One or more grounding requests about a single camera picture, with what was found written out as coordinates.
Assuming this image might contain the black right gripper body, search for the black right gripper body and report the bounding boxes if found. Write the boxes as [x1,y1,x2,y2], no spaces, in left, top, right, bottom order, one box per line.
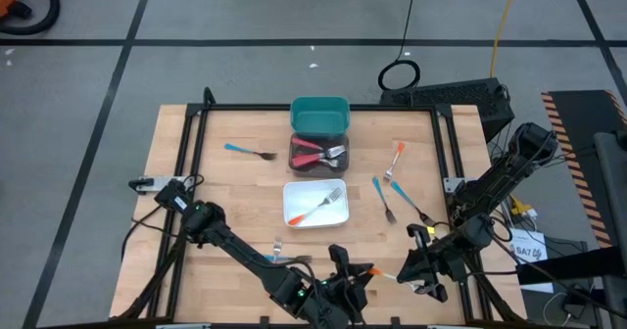
[408,223,464,305]

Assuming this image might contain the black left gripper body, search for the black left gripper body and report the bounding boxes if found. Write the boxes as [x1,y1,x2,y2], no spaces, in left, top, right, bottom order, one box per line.
[317,244,368,329]

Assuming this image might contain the white plastic bin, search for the white plastic bin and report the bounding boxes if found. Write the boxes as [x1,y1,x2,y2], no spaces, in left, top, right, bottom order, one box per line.
[282,178,351,230]

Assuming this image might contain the red-handled silver fork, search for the red-handled silver fork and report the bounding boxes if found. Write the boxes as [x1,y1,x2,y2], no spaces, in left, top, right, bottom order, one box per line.
[292,147,344,169]
[291,136,344,169]
[291,145,348,169]

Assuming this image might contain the white paper sign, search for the white paper sign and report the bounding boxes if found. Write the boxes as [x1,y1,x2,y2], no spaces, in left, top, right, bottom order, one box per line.
[506,226,555,295]

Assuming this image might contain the yellow and white connectors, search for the yellow and white connectors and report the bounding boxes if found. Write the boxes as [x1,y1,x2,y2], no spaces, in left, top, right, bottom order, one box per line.
[506,196,540,222]

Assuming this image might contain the grey translucent plastic bin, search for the grey translucent plastic bin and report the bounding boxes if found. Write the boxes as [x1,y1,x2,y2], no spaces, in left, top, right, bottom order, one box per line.
[287,132,351,178]

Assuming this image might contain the black stand beam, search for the black stand beam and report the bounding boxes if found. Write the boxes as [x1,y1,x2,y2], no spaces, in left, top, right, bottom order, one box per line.
[514,245,627,287]

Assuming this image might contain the teal plastic bin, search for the teal plastic bin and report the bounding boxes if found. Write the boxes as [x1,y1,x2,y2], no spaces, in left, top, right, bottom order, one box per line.
[289,96,352,140]

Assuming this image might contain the black mat with hazard stripes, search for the black mat with hazard stripes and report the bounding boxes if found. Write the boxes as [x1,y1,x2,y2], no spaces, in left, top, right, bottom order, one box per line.
[541,88,627,250]

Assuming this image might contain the dark grey post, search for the dark grey post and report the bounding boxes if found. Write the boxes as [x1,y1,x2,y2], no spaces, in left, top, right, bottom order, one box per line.
[592,130,627,329]

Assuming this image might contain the black cable with loop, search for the black cable with loop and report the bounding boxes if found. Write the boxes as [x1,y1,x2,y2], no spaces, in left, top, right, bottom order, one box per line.
[376,0,422,93]

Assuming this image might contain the black aluminium table frame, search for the black aluminium table frame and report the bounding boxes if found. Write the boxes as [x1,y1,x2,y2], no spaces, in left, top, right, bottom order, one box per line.
[110,86,528,329]

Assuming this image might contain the yellow cable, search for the yellow cable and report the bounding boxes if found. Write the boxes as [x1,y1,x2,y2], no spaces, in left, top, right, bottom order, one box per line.
[489,0,523,79]

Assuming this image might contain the black vacuum hose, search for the black vacuum hose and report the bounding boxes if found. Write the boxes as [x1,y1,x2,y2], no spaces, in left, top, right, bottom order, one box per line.
[0,0,62,36]

